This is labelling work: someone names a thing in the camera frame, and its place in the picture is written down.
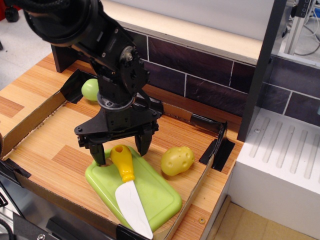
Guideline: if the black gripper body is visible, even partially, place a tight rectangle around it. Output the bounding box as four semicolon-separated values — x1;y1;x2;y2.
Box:
74;103;163;149

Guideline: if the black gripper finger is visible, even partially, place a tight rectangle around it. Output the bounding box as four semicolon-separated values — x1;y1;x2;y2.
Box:
89;141;106;166
135;130;153;156

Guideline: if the yellow handled white toy knife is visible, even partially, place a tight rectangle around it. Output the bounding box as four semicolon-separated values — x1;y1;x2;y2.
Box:
109;144;153;240

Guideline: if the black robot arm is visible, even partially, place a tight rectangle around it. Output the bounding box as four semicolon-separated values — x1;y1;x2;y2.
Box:
13;0;164;165

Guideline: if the green plastic cutting board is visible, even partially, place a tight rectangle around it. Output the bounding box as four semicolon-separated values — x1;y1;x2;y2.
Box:
85;147;182;232

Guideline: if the cardboard fence with black tape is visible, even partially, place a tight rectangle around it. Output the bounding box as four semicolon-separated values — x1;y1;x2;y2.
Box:
0;67;236;240

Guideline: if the yellow toy potato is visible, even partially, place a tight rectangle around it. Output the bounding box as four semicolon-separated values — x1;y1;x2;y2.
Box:
160;146;195;176

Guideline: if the green toy pear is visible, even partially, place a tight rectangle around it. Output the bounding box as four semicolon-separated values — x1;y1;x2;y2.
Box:
81;78;99;101

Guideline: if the white ridged sink drainboard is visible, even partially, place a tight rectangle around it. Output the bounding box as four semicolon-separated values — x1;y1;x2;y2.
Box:
228;109;320;239

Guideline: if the black caster wheel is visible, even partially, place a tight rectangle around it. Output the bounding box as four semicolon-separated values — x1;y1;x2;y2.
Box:
4;5;19;23

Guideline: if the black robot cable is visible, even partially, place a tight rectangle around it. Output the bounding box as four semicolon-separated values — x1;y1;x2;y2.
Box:
131;89;152;112

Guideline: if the dark shelf frame with ledge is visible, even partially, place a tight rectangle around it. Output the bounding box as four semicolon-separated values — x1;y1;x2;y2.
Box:
49;0;288;143

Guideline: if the aluminium profile post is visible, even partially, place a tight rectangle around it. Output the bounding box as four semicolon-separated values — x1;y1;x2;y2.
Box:
284;0;320;57

